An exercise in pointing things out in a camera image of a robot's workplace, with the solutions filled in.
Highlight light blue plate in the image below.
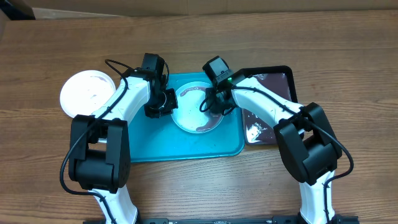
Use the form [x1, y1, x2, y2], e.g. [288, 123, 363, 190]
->
[172, 82, 223, 134]

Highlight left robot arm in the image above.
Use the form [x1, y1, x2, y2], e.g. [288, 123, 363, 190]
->
[60, 68, 177, 223]

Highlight cardboard backdrop panel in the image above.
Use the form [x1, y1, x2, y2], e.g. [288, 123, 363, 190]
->
[26, 0, 397, 16]

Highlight white plate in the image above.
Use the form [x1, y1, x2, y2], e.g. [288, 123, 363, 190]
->
[60, 70, 116, 118]

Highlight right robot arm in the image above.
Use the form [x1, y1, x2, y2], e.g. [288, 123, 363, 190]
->
[203, 66, 345, 223]

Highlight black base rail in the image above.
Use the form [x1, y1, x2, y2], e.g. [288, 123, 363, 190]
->
[82, 215, 360, 224]

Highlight teal plastic tray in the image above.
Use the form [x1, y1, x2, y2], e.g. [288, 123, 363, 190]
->
[127, 72, 246, 164]

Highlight black tray with water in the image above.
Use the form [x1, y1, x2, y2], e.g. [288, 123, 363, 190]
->
[242, 70, 298, 145]

